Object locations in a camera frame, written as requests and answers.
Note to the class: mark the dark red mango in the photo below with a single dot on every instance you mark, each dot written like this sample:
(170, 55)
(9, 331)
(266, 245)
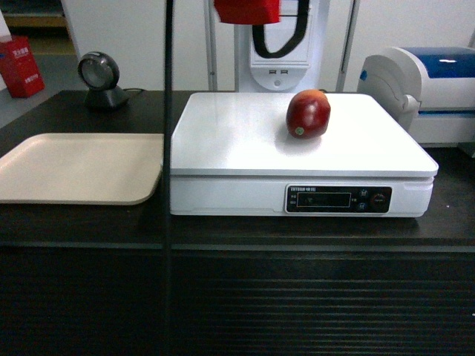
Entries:
(308, 114)

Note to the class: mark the beige plastic tray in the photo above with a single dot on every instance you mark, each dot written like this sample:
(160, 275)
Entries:
(82, 168)

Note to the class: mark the black barcode scanner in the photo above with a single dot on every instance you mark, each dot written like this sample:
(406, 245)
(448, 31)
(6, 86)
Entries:
(100, 73)

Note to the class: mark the red fire extinguisher box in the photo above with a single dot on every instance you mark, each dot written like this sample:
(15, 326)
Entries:
(19, 69)

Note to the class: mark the white kiosk terminal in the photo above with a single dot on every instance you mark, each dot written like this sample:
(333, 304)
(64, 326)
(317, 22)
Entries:
(284, 56)

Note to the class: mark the red cloth cover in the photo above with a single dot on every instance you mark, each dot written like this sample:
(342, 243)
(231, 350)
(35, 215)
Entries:
(250, 12)

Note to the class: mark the black checkout counter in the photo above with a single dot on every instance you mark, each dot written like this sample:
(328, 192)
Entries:
(102, 280)

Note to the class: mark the white blue label printer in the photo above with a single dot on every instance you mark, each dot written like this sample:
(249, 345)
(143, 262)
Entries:
(429, 91)

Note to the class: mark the white checkout scale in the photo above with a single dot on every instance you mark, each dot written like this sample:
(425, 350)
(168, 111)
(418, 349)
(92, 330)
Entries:
(231, 154)

